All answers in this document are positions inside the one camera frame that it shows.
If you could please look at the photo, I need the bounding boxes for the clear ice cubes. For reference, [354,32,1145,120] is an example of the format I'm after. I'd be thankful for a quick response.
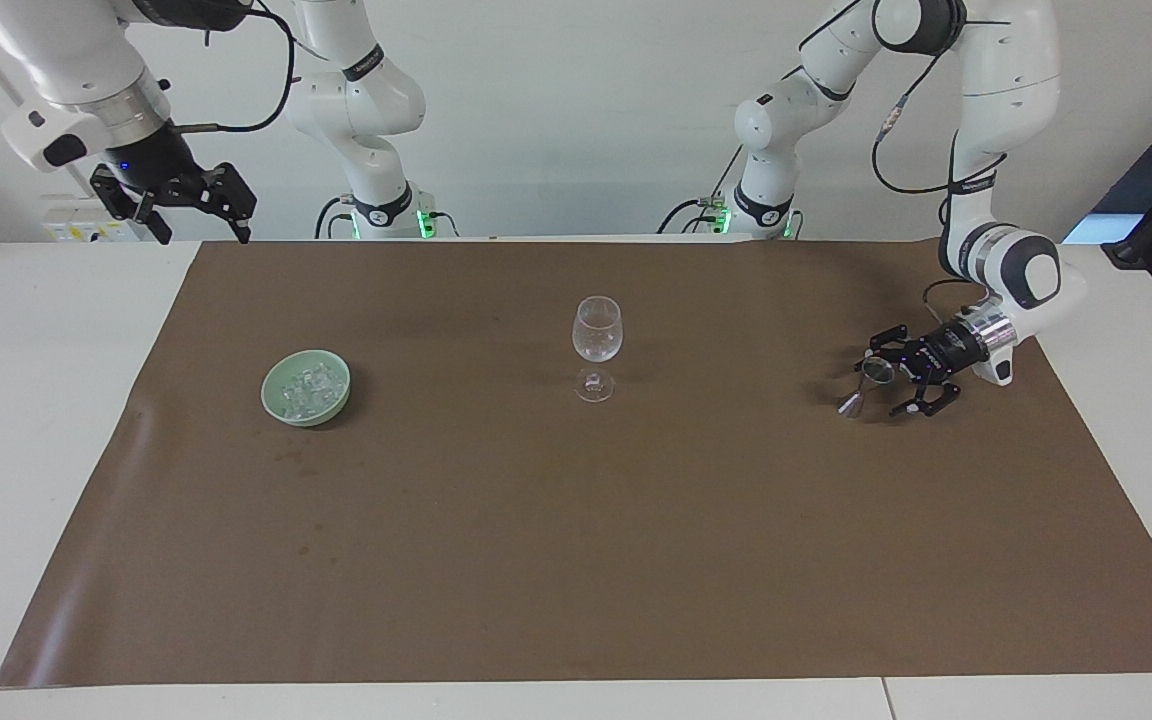
[276,362,339,416]

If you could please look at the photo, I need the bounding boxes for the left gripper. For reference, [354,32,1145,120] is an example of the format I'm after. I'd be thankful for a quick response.
[856,322,987,419]

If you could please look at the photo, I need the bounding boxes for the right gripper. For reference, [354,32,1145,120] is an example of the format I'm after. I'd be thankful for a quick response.
[89,122,258,246]

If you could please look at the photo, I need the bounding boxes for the green ceramic bowl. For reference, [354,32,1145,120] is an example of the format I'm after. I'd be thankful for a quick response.
[261,348,352,428]

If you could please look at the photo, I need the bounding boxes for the white power strip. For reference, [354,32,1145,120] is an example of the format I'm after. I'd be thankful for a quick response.
[41,195,152,244]

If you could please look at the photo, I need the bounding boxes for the clear wine glass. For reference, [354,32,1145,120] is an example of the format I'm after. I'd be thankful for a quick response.
[571,296,625,404]

